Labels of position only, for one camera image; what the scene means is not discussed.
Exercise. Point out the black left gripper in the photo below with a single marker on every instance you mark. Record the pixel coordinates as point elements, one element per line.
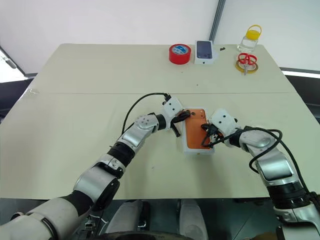
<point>177,120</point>

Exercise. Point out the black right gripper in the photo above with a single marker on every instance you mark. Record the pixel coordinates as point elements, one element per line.
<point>217,136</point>

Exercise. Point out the orange smartphone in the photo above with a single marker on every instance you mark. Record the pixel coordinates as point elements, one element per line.
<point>196,132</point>

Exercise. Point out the white box with brown inside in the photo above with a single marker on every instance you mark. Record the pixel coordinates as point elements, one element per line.
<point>200,152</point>

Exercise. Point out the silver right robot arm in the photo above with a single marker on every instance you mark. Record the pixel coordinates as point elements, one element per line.
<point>275,165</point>

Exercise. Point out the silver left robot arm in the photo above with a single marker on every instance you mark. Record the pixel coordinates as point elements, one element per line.
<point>95,182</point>

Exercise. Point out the white box with phone print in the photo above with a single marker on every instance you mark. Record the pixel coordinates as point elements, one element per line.
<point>205,51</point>

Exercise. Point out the red tape roll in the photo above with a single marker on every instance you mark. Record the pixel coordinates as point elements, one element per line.
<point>179,55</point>

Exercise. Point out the yellow tape roll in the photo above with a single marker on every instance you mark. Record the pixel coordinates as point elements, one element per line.
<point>238,66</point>

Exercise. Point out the grey rounded robot leg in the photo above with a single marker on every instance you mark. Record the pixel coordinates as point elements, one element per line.
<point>192,220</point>

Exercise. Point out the clear jar with yellow lid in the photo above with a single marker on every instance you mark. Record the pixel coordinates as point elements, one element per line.
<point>248,41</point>

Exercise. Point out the clear plastic scrap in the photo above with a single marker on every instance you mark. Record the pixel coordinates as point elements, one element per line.
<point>33,91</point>

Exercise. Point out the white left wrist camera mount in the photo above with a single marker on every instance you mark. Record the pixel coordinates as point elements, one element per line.
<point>172,106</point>

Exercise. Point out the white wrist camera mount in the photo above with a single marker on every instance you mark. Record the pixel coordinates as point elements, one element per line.
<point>172,106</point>
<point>222,121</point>

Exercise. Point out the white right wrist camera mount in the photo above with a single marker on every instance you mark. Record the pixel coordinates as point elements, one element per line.
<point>222,121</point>

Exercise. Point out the grey wall post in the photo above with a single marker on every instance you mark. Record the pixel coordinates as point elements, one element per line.
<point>217,20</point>

